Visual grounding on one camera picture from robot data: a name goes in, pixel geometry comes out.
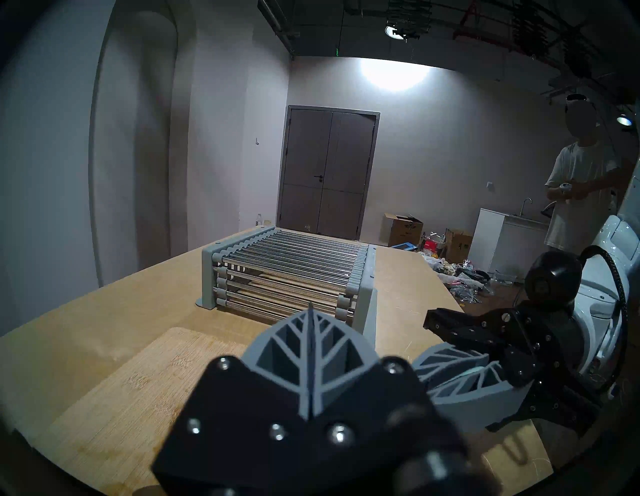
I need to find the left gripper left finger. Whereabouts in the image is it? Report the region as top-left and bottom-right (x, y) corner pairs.
(151, 302), (311, 496)

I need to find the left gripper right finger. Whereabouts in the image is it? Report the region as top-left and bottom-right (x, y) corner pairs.
(285, 305), (468, 496)

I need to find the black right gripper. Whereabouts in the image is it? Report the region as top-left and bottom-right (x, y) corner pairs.
(412, 302), (606, 436)

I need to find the bamboo cutting board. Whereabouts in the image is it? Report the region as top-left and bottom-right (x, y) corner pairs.
(30, 326), (261, 496)

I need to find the pile of mixed clutter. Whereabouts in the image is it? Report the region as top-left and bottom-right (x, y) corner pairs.
(422, 230), (521, 306)

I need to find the white sink cabinet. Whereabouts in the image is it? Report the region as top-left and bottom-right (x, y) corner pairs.
(469, 207), (551, 281)

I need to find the open cardboard box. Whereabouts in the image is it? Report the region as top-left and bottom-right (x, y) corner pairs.
(384, 212), (425, 248)

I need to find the grey metal-rod dish rack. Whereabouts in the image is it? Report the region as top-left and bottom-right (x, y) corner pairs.
(195, 226), (378, 336)

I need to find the person in white t-shirt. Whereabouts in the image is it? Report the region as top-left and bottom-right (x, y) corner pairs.
(544, 92), (637, 256)

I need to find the dark double door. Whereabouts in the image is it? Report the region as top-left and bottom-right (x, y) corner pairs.
(276, 105), (381, 241)

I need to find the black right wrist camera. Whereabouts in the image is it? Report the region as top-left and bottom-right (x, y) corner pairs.
(525, 251), (583, 307)

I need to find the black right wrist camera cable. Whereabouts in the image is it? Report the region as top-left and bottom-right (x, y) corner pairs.
(580, 245), (632, 396)

